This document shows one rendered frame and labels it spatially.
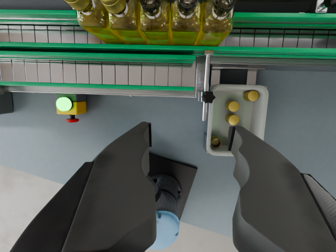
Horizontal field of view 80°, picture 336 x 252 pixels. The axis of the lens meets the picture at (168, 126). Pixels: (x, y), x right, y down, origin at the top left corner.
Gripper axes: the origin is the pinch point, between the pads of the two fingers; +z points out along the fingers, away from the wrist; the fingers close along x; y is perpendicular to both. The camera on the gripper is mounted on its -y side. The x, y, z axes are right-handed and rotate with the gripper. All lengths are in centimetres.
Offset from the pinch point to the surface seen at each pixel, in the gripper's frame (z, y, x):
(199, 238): 87, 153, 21
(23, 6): 52, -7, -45
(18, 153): 48, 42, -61
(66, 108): 45, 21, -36
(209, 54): 39.0, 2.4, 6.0
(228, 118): 48, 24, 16
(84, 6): 25.5, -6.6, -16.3
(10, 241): 82, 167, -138
